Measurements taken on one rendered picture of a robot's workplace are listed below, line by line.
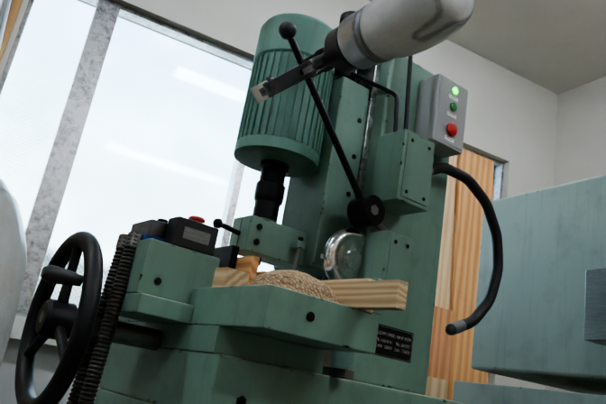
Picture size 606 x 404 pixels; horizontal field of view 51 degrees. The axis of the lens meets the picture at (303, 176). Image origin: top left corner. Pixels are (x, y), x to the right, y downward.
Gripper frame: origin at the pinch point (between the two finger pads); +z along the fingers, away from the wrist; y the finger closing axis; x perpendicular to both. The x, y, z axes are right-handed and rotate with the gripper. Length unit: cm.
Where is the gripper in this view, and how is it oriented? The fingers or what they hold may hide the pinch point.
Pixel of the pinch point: (283, 79)
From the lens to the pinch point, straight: 119.0
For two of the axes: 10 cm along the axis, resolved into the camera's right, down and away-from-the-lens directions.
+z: -5.9, 1.6, 7.9
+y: 6.6, -4.7, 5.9
